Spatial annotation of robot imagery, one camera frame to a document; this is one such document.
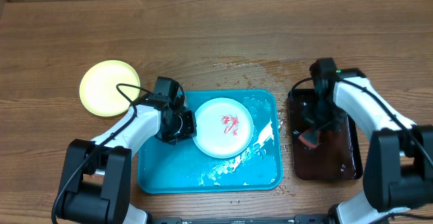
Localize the yellow plate with red stain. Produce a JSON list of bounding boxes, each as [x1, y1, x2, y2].
[[79, 60, 140, 117]]

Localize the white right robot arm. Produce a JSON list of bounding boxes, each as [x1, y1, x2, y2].
[[298, 71, 432, 223]]

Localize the light blue plate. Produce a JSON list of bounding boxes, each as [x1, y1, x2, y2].
[[193, 97, 254, 159]]

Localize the orange and black sponge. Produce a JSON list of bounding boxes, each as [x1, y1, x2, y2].
[[298, 128, 320, 149]]

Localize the black rail at table edge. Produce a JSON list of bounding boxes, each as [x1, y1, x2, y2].
[[150, 215, 337, 224]]

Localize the black water tray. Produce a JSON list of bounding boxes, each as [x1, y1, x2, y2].
[[288, 89, 363, 181]]

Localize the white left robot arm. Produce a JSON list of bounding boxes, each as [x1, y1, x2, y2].
[[51, 94, 196, 224]]

